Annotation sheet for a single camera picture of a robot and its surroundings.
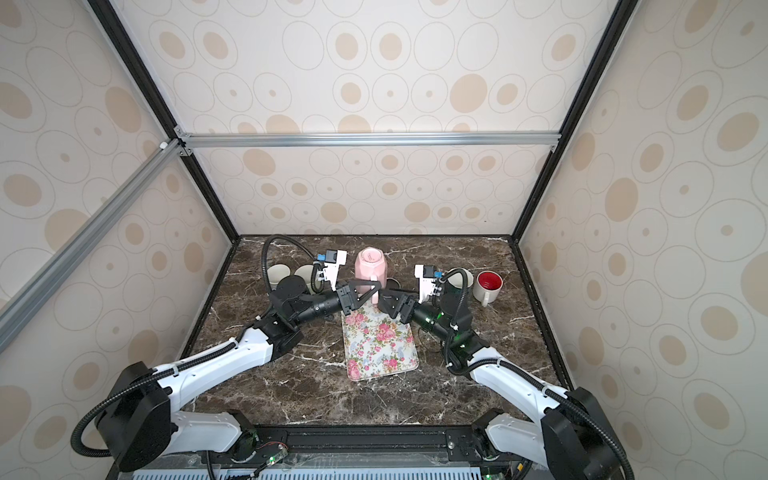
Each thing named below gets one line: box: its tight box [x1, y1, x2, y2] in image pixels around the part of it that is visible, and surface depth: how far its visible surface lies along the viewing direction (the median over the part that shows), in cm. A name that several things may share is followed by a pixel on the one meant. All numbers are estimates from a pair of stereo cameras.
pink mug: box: [354, 246, 388, 304], surface depth 69 cm
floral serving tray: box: [340, 302, 419, 382], surface depth 92 cm
